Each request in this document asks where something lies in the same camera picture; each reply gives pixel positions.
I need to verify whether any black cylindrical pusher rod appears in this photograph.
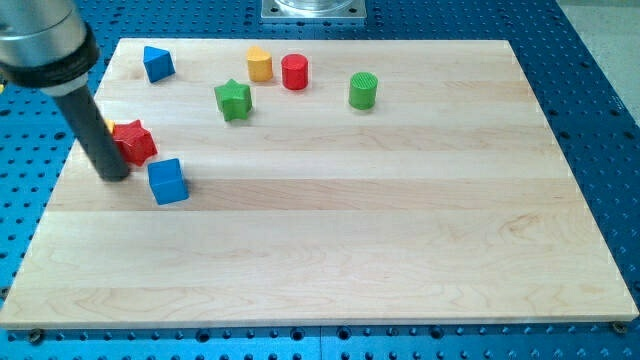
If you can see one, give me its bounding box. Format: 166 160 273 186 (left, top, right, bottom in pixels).
54 85 130 182

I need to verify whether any yellow hexagon block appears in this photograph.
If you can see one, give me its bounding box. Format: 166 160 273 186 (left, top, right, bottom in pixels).
104 119 115 134

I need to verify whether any red star block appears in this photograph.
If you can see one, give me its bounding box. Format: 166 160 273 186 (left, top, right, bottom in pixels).
112 119 158 167

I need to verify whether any green star block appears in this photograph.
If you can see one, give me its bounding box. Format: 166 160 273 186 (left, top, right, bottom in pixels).
214 79 253 122

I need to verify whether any blue triangular prism block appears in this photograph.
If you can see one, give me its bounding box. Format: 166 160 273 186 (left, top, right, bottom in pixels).
143 46 175 83

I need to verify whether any blue cube block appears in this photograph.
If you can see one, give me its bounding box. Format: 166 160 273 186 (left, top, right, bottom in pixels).
147 158 189 205

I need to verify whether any yellow heart block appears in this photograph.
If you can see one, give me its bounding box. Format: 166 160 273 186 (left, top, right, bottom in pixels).
246 46 273 82

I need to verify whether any wooden board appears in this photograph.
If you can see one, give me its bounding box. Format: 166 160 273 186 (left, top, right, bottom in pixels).
1 38 638 329

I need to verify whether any red cylinder block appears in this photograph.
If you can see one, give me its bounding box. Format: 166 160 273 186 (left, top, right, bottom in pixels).
281 53 309 90

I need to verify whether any green cylinder block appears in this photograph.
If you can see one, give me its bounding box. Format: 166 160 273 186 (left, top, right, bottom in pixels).
348 72 378 110

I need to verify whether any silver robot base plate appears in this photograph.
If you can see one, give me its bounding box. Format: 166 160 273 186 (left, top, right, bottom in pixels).
261 0 367 20

